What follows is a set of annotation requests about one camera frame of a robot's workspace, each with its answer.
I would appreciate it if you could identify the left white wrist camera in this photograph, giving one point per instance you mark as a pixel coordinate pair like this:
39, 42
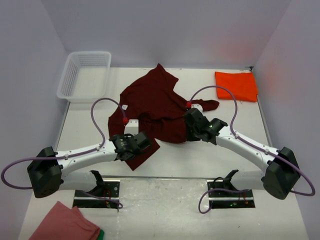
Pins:
131, 126

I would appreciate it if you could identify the dark red t-shirt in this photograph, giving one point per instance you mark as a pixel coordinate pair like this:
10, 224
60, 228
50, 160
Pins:
152, 101

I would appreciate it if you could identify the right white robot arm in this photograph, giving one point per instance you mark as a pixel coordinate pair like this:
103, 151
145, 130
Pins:
277, 169

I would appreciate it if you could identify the green cloth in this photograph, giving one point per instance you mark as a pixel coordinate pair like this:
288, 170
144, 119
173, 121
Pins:
101, 235

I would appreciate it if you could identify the white plastic basket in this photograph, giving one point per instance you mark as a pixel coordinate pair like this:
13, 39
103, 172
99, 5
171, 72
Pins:
85, 76

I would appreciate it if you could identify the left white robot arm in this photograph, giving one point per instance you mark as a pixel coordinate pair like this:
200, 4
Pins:
52, 171

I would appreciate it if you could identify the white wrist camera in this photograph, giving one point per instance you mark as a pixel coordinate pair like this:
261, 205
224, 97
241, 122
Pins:
190, 105
131, 126

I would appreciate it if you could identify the folded orange t-shirt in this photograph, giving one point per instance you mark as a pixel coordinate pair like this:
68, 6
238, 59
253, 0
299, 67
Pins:
242, 85

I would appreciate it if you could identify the pink folded t-shirt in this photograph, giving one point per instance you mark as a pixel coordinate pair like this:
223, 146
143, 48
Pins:
63, 223

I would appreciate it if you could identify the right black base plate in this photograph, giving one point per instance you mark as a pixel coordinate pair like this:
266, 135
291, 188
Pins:
231, 200

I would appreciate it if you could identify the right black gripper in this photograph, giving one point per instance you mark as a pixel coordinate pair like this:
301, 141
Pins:
189, 137

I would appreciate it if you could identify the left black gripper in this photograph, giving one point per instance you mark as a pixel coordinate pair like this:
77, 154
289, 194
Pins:
127, 136

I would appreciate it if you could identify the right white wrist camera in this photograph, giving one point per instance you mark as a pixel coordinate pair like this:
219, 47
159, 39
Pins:
190, 105

